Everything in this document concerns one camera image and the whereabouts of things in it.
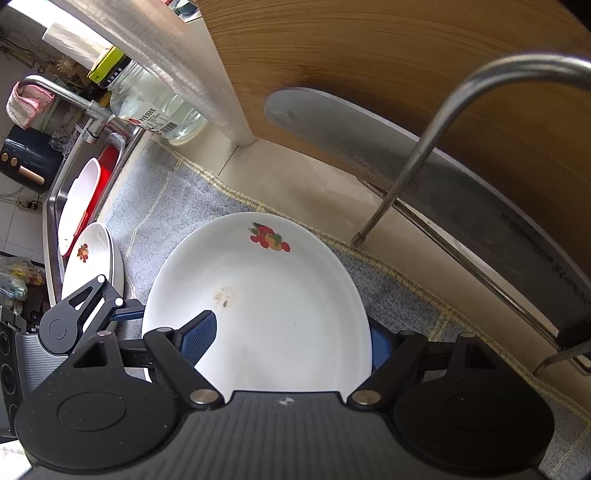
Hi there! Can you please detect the white fruit plate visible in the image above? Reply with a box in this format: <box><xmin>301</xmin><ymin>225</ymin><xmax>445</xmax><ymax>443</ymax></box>
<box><xmin>108</xmin><ymin>235</ymin><xmax>125</xmax><ymax>296</ymax></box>
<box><xmin>62</xmin><ymin>223</ymin><xmax>114</xmax><ymax>298</ymax></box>
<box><xmin>142</xmin><ymin>213</ymin><xmax>372</xmax><ymax>398</ymax></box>

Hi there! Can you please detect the white colander basket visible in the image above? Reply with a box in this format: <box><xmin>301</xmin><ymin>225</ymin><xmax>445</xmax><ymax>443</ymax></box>
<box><xmin>58</xmin><ymin>158</ymin><xmax>102</xmax><ymax>257</ymax></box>

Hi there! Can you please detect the grey blue checked towel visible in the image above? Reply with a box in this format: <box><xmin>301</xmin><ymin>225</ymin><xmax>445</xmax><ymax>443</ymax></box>
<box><xmin>94</xmin><ymin>138</ymin><xmax>591</xmax><ymax>480</ymax></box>

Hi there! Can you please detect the red wash basin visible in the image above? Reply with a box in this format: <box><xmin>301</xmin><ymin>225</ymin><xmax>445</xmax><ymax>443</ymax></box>
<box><xmin>64</xmin><ymin>145</ymin><xmax>119</xmax><ymax>258</ymax></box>

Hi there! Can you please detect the steel santoku knife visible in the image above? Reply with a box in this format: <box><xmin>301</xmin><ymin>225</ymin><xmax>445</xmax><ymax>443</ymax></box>
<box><xmin>263</xmin><ymin>87</ymin><xmax>591</xmax><ymax>361</ymax></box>

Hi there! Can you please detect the steel sink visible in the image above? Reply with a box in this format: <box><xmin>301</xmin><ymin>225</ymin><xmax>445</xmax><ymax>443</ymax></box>
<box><xmin>41</xmin><ymin>126</ymin><xmax>143</xmax><ymax>305</ymax></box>

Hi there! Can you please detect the steel sink faucet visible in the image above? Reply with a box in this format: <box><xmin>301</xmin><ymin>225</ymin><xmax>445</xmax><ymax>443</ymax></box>
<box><xmin>18</xmin><ymin>75</ymin><xmax>141</xmax><ymax>144</ymax></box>

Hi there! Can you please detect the glass jar green lid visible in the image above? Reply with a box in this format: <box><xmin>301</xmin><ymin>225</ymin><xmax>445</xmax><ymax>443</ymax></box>
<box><xmin>88</xmin><ymin>46</ymin><xmax>205</xmax><ymax>144</ymax></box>

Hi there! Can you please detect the bamboo cutting board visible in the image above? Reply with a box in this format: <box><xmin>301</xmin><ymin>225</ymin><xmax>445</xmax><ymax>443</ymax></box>
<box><xmin>201</xmin><ymin>1</ymin><xmax>590</xmax><ymax>263</ymax></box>

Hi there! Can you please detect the left plastic wrap roll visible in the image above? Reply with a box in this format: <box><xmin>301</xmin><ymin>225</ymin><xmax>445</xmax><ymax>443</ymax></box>
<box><xmin>42</xmin><ymin>23</ymin><xmax>112</xmax><ymax>70</ymax></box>

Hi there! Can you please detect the plastic wrap roll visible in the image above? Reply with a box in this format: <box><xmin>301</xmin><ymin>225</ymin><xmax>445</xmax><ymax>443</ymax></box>
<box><xmin>56</xmin><ymin>1</ymin><xmax>256</xmax><ymax>146</ymax></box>
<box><xmin>42</xmin><ymin>23</ymin><xmax>112</xmax><ymax>70</ymax></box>

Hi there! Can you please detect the right plastic wrap roll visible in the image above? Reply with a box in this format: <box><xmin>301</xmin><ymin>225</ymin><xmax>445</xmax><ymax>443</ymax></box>
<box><xmin>56</xmin><ymin>1</ymin><xmax>256</xmax><ymax>146</ymax></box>

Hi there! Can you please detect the steel wire rack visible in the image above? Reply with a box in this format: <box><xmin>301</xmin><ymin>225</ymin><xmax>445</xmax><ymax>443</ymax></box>
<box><xmin>352</xmin><ymin>54</ymin><xmax>590</xmax><ymax>375</ymax></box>

